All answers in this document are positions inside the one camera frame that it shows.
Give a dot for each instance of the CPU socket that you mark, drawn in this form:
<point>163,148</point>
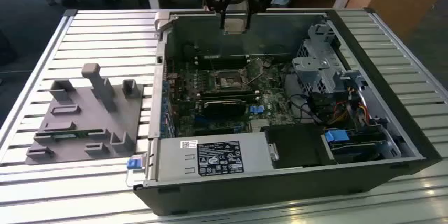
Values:
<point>229,81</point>

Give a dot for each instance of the silver drive cage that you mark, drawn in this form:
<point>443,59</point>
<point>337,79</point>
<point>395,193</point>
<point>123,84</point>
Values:
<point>311,77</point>

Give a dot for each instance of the blue disk carrier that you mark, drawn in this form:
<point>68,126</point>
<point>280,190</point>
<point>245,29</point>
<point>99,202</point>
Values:
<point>336,136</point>

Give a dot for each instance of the black graphics card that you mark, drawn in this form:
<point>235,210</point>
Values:
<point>224,110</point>

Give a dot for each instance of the silver power supply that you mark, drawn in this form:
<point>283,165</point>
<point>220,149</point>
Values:
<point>175,155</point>

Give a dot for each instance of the silver chipset heatsink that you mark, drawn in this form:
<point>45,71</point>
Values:
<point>259,125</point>

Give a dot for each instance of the blue plastic clip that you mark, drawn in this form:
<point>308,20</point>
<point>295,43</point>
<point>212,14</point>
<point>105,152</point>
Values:
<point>256,110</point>

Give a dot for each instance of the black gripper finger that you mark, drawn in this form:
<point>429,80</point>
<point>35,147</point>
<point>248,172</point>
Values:
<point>249,20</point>
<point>224,20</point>

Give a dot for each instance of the black plastic cover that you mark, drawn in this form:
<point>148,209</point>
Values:
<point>297,145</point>

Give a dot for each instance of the silver disk bay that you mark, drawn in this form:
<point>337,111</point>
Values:
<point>392,150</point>

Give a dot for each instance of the silver CPU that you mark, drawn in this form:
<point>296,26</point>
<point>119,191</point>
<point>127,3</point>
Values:
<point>235,26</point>

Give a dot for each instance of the black PC case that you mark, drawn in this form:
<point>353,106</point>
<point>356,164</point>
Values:
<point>280,197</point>

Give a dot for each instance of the black RAM slot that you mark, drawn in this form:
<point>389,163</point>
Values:
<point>227,91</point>
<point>227,66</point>
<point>227,98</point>
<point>227,95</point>
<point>227,59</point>
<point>227,62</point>

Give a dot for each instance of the green RAM stick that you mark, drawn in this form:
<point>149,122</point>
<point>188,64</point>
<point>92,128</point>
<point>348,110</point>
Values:
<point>79,133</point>

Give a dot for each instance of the green motherboard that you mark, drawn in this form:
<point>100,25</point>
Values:
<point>272,103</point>

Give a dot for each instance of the blue case latch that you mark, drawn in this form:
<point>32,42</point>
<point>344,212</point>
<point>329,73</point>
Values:
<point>136,162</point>

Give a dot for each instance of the grey parts rack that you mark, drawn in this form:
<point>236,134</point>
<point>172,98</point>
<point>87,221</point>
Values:
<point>87,119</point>

